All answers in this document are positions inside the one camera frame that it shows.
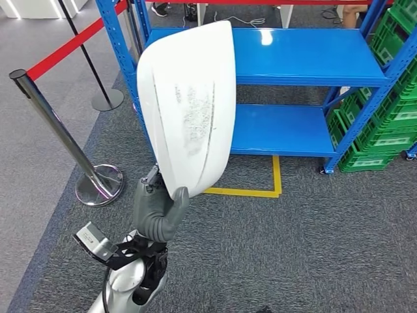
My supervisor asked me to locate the person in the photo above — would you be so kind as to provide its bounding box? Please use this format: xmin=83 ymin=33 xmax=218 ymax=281
xmin=151 ymin=2 xmax=170 ymax=18
xmin=342 ymin=3 xmax=370 ymax=29

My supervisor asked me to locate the black stanchion post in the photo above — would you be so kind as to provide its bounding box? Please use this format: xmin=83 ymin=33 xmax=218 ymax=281
xmin=57 ymin=0 xmax=125 ymax=112

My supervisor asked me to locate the chrome stanchion post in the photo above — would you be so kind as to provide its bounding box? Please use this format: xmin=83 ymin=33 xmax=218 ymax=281
xmin=124 ymin=0 xmax=144 ymax=61
xmin=8 ymin=68 xmax=125 ymax=207

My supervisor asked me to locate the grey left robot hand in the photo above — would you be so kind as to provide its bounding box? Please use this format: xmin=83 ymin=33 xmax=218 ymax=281
xmin=133 ymin=166 xmax=190 ymax=244

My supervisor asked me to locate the white plastic shell part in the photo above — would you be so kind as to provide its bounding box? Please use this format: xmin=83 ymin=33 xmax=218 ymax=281
xmin=136 ymin=20 xmax=237 ymax=200

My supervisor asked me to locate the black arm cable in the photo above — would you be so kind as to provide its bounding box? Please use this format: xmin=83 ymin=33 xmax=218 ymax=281
xmin=102 ymin=265 xmax=113 ymax=313

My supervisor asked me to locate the red barrier belt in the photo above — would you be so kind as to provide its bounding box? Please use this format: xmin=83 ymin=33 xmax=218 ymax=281
xmin=26 ymin=0 xmax=130 ymax=82
xmin=145 ymin=0 xmax=395 ymax=6

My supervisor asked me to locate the white floor cable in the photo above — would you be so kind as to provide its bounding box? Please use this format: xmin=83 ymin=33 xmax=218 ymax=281
xmin=213 ymin=10 xmax=266 ymax=27

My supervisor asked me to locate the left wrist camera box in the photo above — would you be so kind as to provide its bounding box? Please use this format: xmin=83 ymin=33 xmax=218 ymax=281
xmin=72 ymin=221 xmax=118 ymax=263

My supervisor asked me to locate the green plastic crate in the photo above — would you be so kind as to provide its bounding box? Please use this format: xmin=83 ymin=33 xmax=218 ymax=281
xmin=326 ymin=108 xmax=400 ymax=173
xmin=369 ymin=0 xmax=417 ymax=101
xmin=339 ymin=86 xmax=417 ymax=154

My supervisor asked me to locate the white plinth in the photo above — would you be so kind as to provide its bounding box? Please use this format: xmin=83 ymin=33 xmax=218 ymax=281
xmin=0 ymin=0 xmax=88 ymax=20

